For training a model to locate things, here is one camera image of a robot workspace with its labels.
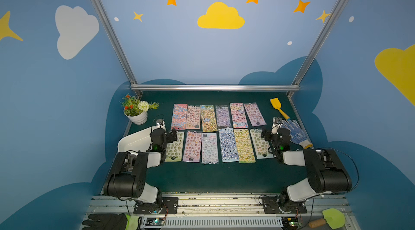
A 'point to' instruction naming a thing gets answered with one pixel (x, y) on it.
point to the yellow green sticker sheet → (244, 148)
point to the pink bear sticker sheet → (255, 114)
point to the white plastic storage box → (139, 141)
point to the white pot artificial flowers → (136, 111)
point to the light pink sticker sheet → (192, 148)
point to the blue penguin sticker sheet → (228, 147)
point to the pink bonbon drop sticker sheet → (193, 117)
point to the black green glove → (111, 221)
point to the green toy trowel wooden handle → (334, 217)
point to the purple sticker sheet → (222, 114)
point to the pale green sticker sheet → (174, 149)
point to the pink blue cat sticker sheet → (179, 116)
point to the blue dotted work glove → (297, 134)
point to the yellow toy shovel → (277, 105)
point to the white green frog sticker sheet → (261, 145)
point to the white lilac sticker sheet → (209, 151)
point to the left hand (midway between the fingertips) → (169, 127)
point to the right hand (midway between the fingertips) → (274, 125)
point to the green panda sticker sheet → (208, 118)
